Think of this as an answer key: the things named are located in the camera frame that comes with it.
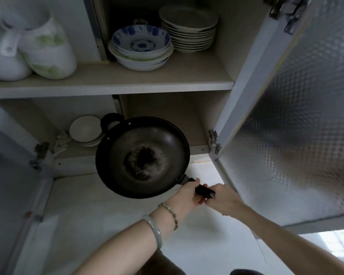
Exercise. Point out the person's right hand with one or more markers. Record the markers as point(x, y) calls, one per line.
point(226, 201)

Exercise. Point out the person's left hand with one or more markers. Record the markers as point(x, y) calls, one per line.
point(185, 199)

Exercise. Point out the person's right thumb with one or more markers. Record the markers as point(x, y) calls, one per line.
point(218, 188)

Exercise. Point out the person's left thumb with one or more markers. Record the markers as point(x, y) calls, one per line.
point(193, 182)

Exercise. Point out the person's left forearm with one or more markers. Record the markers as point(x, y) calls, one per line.
point(126, 249)

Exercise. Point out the person's right forearm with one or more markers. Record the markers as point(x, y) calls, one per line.
point(292, 243)

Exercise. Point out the metal door hinge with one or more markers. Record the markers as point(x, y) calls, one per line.
point(289, 11)
point(39, 156)
point(215, 144)

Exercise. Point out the pale green jade bangle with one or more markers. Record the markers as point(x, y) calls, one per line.
point(156, 230)

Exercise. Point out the person's dark clothing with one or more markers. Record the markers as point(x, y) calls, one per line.
point(163, 264)

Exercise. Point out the textured glass cabinet door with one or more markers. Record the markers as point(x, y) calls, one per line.
point(289, 125)

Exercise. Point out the white kitchen cabinet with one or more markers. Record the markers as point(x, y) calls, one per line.
point(160, 80)

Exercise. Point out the white bowl with blue rim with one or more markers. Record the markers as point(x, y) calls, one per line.
point(143, 66)

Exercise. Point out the wide white bowl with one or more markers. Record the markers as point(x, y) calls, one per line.
point(163, 55)

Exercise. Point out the window with grille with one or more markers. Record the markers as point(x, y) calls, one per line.
point(338, 243)

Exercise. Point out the blue patterned white bowl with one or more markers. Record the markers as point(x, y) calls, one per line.
point(140, 42)

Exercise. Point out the stack of white plates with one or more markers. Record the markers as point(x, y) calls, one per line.
point(189, 28)

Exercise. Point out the white framed cabinet door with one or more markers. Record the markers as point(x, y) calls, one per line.
point(11, 203)

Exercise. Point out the white jug with green print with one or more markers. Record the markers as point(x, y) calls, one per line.
point(51, 51)

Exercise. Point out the plain white pot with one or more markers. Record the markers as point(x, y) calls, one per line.
point(3, 65)

